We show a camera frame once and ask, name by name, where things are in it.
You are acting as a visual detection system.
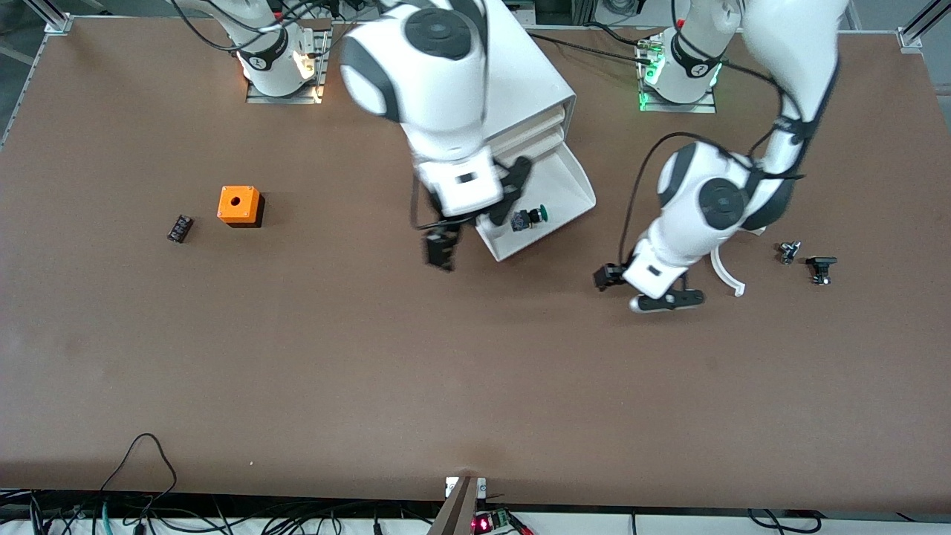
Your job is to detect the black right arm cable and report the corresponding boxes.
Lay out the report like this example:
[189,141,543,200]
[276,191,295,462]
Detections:
[410,178,448,233]

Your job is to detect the orange button enclosure box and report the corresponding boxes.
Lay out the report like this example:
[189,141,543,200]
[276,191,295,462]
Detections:
[217,186,262,227]

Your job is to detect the black looped cable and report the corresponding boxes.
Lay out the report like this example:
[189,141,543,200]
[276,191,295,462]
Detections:
[100,433,179,521]

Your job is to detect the white half-ring clamp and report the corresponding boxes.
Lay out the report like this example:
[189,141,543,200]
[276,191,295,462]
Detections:
[710,227,767,298]

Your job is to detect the green push button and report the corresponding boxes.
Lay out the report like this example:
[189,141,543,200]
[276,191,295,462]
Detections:
[511,204,550,232]

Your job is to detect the aluminium frame profile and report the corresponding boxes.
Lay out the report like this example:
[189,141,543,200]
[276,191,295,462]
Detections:
[22,0,75,34]
[895,0,938,49]

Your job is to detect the circuit board with red light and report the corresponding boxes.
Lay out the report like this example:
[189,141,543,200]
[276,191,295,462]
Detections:
[472,508,532,535]

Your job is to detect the brown wooden beam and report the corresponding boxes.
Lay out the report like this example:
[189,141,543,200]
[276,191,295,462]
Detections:
[427,477,480,535]

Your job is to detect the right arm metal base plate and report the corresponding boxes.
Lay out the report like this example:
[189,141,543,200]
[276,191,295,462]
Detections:
[247,30,332,105]

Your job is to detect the black curved cable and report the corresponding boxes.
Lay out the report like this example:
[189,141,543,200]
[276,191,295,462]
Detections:
[747,509,822,534]

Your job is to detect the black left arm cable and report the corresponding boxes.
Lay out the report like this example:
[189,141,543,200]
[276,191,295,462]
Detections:
[620,59,809,261]

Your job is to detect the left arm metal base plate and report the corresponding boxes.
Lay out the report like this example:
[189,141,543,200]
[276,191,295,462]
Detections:
[637,33,718,114]

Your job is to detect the white drawer cabinet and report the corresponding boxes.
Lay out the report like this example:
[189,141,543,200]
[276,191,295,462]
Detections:
[479,0,577,161]

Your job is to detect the black cable on table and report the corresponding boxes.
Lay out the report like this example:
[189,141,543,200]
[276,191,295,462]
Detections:
[528,30,656,66]

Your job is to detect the white plastic drawer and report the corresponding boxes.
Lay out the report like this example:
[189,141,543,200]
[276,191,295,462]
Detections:
[475,141,597,262]
[494,104,577,146]
[498,128,573,166]

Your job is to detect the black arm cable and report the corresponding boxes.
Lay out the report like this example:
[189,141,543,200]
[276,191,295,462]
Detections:
[620,59,809,261]
[410,178,448,233]

